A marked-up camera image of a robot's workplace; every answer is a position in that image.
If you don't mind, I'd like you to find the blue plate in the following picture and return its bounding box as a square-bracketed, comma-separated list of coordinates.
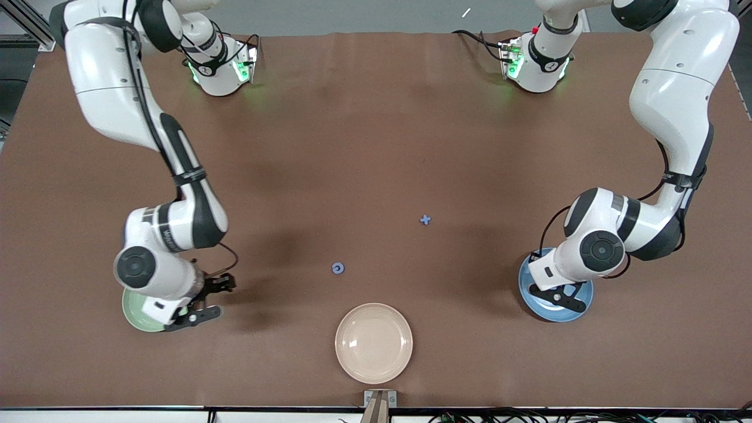
[518, 247, 595, 323]

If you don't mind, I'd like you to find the green plate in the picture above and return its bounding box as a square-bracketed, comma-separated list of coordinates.
[122, 288, 177, 333]

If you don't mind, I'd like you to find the beige plate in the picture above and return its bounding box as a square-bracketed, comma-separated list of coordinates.
[334, 303, 414, 385]

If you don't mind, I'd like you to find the white table edge strip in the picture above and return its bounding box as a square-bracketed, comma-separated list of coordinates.
[0, 405, 752, 423]

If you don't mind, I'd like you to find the brown table mat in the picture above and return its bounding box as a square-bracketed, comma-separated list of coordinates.
[0, 31, 752, 409]

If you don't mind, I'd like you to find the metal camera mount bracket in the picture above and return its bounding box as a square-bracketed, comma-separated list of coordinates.
[360, 390, 398, 423]

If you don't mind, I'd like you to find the black cable bundle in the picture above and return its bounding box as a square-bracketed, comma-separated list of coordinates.
[429, 407, 752, 423]

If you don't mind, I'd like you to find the black left base cable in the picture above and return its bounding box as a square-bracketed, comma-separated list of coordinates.
[451, 28, 507, 64]

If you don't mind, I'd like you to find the black base cable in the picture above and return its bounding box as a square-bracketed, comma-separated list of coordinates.
[226, 32, 261, 80]
[451, 28, 507, 64]

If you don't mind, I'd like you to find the black right base cable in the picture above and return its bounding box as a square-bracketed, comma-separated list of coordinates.
[226, 32, 261, 80]

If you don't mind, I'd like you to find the aluminium frame profile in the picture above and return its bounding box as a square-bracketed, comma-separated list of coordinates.
[0, 0, 59, 52]

